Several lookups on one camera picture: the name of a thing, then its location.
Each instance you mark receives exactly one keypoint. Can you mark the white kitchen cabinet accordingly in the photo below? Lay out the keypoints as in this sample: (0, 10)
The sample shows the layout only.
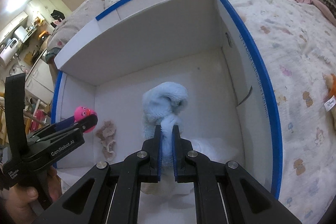
(39, 82)

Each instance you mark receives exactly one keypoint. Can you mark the light blue plush toy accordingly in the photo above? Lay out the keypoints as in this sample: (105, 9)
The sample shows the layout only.
(161, 106)

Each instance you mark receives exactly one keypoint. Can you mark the wooden yellow chair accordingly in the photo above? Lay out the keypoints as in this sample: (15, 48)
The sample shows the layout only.
(37, 115)

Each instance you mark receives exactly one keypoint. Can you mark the white tissue paper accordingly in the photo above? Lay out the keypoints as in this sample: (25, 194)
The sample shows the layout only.
(210, 145)

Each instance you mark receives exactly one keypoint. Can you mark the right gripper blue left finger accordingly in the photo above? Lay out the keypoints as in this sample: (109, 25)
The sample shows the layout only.
(151, 170)

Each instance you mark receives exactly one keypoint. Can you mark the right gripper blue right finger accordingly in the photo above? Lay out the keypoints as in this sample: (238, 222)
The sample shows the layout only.
(183, 166)

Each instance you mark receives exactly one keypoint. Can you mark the orange cream plush toy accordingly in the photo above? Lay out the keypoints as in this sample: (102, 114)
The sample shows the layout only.
(330, 104)

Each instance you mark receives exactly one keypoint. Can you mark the pink plush toy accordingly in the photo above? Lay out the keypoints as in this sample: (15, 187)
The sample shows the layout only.
(81, 112)

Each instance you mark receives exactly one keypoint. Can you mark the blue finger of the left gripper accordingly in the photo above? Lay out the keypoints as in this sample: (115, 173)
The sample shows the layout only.
(81, 126)
(64, 124)

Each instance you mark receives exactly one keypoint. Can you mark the person's left hand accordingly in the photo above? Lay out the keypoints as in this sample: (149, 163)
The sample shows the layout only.
(15, 202)

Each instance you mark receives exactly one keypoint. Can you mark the beige scrunchie in box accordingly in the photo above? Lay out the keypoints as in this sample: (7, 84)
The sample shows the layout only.
(106, 135)

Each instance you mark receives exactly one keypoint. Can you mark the white blue cardboard box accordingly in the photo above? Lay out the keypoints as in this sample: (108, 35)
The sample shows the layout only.
(135, 45)

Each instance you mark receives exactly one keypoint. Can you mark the white patterned bed blanket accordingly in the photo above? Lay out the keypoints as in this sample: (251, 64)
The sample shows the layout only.
(297, 45)

